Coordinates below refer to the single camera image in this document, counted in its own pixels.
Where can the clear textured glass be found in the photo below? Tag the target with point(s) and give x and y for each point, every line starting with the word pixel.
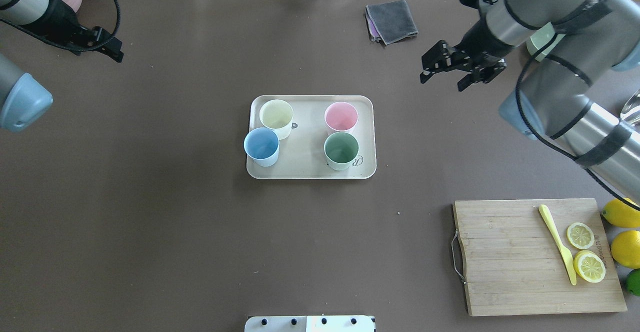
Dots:
pixel 630 112

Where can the cream plastic cup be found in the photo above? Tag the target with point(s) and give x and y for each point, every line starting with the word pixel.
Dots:
pixel 277 115

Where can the cream rabbit tray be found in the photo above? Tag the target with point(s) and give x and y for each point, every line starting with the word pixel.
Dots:
pixel 301 154

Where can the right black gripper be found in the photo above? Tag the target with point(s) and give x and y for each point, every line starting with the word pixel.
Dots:
pixel 481 38

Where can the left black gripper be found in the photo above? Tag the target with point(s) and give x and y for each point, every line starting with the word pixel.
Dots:
pixel 64 25

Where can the wooden cutting board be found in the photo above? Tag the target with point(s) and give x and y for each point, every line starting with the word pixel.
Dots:
pixel 511 264

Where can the grey folded cloth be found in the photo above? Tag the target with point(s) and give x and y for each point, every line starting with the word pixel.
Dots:
pixel 390 22

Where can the yellow lemon middle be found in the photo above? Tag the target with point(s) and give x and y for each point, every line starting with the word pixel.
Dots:
pixel 625 249

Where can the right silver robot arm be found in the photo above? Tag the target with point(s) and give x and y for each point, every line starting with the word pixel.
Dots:
pixel 551 103

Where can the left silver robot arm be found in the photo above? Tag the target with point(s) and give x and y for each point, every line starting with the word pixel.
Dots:
pixel 23 99

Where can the green lime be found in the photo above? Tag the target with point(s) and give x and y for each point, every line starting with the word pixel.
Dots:
pixel 632 282

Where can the pink plastic cup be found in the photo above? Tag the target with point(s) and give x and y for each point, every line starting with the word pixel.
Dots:
pixel 340 117

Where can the lemon half slice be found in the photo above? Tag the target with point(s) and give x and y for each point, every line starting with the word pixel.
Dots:
pixel 580 235
pixel 589 266

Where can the green bowl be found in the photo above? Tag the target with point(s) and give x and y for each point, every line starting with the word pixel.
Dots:
pixel 540 38

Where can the blue plastic cup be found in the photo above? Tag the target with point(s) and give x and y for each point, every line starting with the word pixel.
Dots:
pixel 262 145

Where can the green plastic cup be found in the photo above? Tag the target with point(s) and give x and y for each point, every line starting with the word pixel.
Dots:
pixel 340 150

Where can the yellow lemon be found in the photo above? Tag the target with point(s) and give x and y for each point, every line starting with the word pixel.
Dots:
pixel 620 214
pixel 625 249

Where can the yellow lemon outer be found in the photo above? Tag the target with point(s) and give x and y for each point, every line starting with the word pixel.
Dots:
pixel 620 214

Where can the yellow plastic knife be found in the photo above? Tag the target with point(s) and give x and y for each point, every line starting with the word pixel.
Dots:
pixel 566 255

